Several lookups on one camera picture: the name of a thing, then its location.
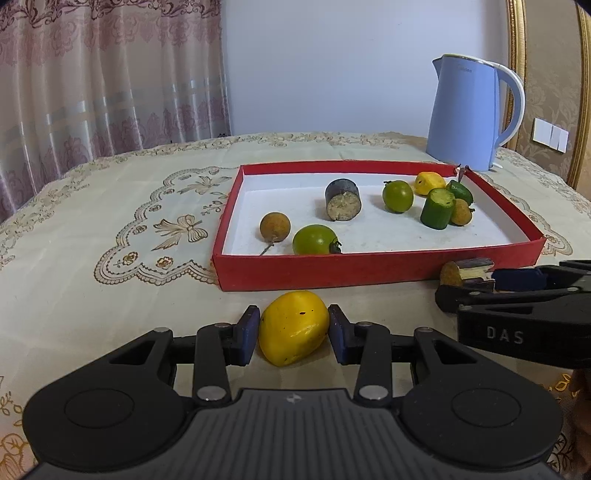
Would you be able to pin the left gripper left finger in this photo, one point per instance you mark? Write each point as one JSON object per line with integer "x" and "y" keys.
{"x": 221, "y": 345}

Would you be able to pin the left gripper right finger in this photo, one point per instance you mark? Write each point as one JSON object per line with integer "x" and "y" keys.
{"x": 367, "y": 345}

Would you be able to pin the large yellow pepper piece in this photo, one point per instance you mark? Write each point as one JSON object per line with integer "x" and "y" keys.
{"x": 293, "y": 326}

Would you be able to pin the dark eggplant wedge piece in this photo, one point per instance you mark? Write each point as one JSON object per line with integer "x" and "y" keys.
{"x": 473, "y": 273}

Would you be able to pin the green tomato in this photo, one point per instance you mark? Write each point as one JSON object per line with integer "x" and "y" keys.
{"x": 398, "y": 196}
{"x": 316, "y": 239}

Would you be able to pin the brown longan fruit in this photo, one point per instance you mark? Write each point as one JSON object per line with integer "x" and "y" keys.
{"x": 462, "y": 214}

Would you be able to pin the purple eggplant cylinder piece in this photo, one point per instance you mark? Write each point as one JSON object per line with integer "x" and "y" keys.
{"x": 342, "y": 200}

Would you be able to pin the green pepper piece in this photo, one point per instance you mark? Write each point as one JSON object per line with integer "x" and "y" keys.
{"x": 460, "y": 191}

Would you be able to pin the green cucumber cylinder piece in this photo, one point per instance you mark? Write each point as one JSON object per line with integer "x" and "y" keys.
{"x": 438, "y": 209}

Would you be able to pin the small brown longan in tray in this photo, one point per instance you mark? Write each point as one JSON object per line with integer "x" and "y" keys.
{"x": 274, "y": 228}

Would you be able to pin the red shallow box tray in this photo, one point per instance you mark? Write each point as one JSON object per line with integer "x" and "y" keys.
{"x": 378, "y": 246}

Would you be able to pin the cream embroidered tablecloth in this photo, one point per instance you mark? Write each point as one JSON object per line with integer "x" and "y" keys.
{"x": 102, "y": 256}

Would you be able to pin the light blue electric kettle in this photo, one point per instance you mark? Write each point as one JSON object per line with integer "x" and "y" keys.
{"x": 465, "y": 121}

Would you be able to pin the pink floral curtain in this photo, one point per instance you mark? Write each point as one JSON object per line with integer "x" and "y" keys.
{"x": 82, "y": 80}

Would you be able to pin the white wall switch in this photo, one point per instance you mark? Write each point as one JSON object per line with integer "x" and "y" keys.
{"x": 549, "y": 135}

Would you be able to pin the gold picture frame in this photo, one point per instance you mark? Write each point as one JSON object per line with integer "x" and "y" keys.
{"x": 549, "y": 47}

